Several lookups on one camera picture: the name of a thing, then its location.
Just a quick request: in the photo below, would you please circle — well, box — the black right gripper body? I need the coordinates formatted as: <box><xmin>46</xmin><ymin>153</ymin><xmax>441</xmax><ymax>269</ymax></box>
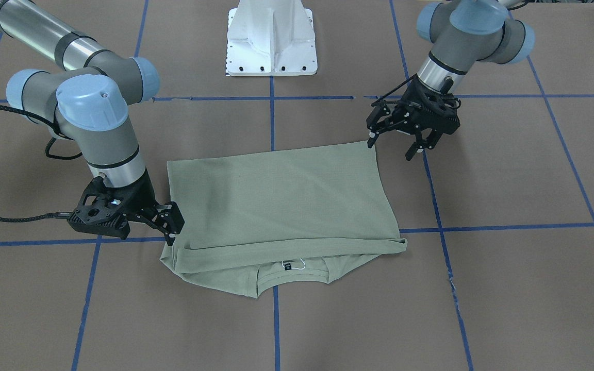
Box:
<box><xmin>68</xmin><ymin>172</ymin><xmax>184</xmax><ymax>240</ymax></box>

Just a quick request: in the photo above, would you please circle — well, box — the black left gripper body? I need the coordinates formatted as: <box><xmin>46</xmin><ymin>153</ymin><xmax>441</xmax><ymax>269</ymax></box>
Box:
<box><xmin>366</xmin><ymin>77</ymin><xmax>460</xmax><ymax>138</ymax></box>

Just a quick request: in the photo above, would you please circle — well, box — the olive green long-sleeve shirt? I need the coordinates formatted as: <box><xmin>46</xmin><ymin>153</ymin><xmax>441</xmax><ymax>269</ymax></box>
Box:
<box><xmin>160</xmin><ymin>142</ymin><xmax>407</xmax><ymax>298</ymax></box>

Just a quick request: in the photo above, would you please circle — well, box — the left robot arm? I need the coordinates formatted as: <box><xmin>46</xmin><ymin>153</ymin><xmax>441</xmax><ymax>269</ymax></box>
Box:
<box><xmin>366</xmin><ymin>1</ymin><xmax>536</xmax><ymax>160</ymax></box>

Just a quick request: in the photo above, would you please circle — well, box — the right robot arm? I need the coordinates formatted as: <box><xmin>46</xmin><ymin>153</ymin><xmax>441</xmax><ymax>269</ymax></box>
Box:
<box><xmin>0</xmin><ymin>1</ymin><xmax>185</xmax><ymax>246</ymax></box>

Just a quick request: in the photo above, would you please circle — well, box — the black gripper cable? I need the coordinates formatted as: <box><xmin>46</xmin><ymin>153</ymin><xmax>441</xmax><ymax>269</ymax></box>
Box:
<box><xmin>369</xmin><ymin>75</ymin><xmax>419</xmax><ymax>104</ymax></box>

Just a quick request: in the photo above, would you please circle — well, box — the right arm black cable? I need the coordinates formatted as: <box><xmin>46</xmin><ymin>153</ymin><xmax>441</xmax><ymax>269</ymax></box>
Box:
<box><xmin>0</xmin><ymin>102</ymin><xmax>84</xmax><ymax>223</ymax></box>

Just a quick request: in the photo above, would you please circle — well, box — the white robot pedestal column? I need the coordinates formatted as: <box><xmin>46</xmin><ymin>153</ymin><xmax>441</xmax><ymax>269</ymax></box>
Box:
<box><xmin>225</xmin><ymin>1</ymin><xmax>318</xmax><ymax>77</ymax></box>

